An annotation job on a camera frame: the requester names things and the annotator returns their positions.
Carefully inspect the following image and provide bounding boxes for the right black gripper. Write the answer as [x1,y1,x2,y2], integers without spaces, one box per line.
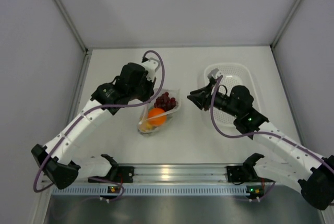
[188,81,241,117]

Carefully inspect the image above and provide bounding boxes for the fake red grapes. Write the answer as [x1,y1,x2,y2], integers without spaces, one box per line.
[153,92,177,112]

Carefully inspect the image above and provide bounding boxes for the polka dot zip bag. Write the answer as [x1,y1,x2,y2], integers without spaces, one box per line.
[137,89,181,135]

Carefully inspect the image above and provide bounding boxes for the fake orange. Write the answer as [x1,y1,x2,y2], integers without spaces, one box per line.
[148,108,167,127]

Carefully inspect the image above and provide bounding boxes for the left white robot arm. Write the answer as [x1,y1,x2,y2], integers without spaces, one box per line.
[31,60,161,190]

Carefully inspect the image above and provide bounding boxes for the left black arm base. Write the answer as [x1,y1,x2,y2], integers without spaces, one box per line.
[88,166,135,184]

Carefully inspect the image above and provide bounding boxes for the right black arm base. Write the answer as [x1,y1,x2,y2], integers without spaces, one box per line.
[226,166,260,184]

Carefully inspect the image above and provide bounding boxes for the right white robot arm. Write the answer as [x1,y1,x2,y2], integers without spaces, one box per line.
[187,78,333,210]

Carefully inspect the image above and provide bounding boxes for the fake yellow lemon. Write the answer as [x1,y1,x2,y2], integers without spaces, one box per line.
[139,122,154,133]

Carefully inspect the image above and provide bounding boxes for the white perforated plastic basket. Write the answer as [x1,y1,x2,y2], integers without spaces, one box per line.
[202,63,261,127]

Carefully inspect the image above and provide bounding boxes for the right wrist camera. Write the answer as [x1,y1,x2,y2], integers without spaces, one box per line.
[207,68,223,79]

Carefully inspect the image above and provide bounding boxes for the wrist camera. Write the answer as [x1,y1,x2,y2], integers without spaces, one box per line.
[141,58,161,82]
[207,68,223,79]

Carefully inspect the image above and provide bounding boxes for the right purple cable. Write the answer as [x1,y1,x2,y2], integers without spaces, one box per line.
[208,75,334,204]

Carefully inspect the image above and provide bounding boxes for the purple cable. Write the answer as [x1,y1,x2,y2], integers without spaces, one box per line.
[208,75,334,204]
[33,50,165,196]

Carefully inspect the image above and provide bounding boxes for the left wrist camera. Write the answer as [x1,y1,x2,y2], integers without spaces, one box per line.
[141,58,161,82]

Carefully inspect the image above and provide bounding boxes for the left aluminium side rail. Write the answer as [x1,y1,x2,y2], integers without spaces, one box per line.
[65,49,92,127]

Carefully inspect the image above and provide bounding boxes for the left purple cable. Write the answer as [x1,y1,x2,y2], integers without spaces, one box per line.
[33,50,165,196]

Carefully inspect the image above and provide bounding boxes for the aluminium front rail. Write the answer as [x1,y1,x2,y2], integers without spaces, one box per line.
[41,163,324,184]

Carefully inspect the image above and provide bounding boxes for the white slotted cable duct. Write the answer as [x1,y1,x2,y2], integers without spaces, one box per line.
[52,184,264,196]

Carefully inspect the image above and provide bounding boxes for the left aluminium corner post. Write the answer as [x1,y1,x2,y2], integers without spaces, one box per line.
[38,0,89,52]

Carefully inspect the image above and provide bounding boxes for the aluminium corner post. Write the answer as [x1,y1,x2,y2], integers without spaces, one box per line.
[271,0,319,49]
[38,0,89,52]

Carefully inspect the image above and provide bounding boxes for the right aluminium corner post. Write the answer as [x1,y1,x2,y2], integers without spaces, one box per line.
[271,0,319,49]

